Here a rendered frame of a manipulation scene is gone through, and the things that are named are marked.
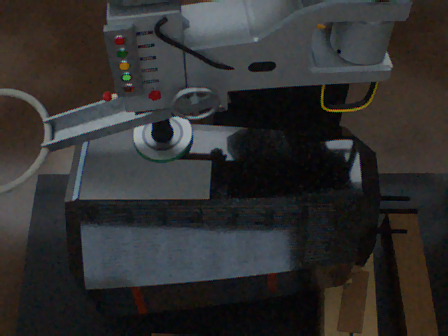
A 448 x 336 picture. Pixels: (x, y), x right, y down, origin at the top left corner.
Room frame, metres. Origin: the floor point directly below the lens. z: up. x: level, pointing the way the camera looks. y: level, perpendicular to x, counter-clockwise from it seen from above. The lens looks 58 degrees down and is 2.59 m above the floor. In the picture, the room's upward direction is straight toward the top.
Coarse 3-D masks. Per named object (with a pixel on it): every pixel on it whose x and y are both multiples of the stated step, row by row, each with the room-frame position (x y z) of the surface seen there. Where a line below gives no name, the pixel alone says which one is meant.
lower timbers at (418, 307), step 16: (384, 224) 1.26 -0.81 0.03; (400, 224) 1.21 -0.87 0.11; (416, 224) 1.21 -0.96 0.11; (400, 240) 1.13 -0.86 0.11; (416, 240) 1.12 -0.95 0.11; (400, 256) 1.04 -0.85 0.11; (416, 256) 1.03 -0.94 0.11; (400, 272) 0.95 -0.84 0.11; (416, 272) 0.95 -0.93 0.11; (400, 288) 0.87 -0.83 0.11; (416, 288) 0.86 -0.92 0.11; (320, 304) 0.81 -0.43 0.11; (400, 304) 0.80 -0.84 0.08; (416, 304) 0.78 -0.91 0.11; (432, 304) 0.78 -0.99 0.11; (320, 320) 0.73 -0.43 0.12; (400, 320) 0.73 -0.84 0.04; (416, 320) 0.70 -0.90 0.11; (432, 320) 0.69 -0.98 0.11
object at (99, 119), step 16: (64, 112) 1.22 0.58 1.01; (80, 112) 1.22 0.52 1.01; (96, 112) 1.23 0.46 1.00; (112, 112) 1.22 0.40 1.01; (128, 112) 1.20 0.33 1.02; (160, 112) 1.15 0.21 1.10; (64, 128) 1.19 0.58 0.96; (80, 128) 1.17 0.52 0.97; (96, 128) 1.12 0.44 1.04; (112, 128) 1.13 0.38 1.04; (128, 128) 1.13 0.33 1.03; (48, 144) 1.10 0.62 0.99; (64, 144) 1.11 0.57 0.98
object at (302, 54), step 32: (224, 0) 1.32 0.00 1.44; (256, 0) 1.29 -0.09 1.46; (288, 0) 1.22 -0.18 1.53; (320, 0) 1.18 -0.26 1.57; (352, 0) 1.18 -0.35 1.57; (192, 32) 1.18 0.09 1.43; (224, 32) 1.17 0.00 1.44; (256, 32) 1.16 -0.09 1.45; (288, 32) 1.15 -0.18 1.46; (320, 32) 1.33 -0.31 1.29; (192, 64) 1.12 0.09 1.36; (224, 64) 1.13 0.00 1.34; (256, 64) 1.14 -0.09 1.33; (288, 64) 1.15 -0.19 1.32; (320, 64) 1.19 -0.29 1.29; (352, 64) 1.19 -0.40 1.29; (384, 64) 1.20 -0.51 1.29; (224, 96) 1.14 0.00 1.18
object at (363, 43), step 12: (336, 24) 1.26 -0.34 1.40; (348, 24) 1.21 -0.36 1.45; (360, 24) 1.19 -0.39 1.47; (372, 24) 1.19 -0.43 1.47; (384, 24) 1.19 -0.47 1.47; (336, 36) 1.24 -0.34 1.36; (348, 36) 1.21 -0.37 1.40; (360, 36) 1.19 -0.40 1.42; (372, 36) 1.18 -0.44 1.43; (384, 36) 1.20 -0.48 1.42; (336, 48) 1.23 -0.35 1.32; (348, 48) 1.20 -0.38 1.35; (360, 48) 1.19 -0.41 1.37; (372, 48) 1.19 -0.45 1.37; (384, 48) 1.21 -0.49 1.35; (348, 60) 1.20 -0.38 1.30; (360, 60) 1.19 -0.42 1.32; (372, 60) 1.19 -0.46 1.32
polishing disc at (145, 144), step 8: (176, 120) 1.26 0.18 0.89; (184, 120) 1.26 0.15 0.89; (136, 128) 1.23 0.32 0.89; (144, 128) 1.23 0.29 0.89; (176, 128) 1.23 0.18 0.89; (184, 128) 1.23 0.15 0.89; (136, 136) 1.19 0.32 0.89; (144, 136) 1.19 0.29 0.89; (176, 136) 1.19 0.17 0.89; (184, 136) 1.19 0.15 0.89; (136, 144) 1.16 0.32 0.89; (144, 144) 1.16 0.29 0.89; (152, 144) 1.16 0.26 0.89; (160, 144) 1.16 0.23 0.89; (168, 144) 1.16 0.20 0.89; (176, 144) 1.16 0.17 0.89; (184, 144) 1.16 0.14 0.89; (144, 152) 1.12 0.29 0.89; (152, 152) 1.12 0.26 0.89; (160, 152) 1.12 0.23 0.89; (168, 152) 1.12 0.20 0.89; (176, 152) 1.12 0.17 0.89
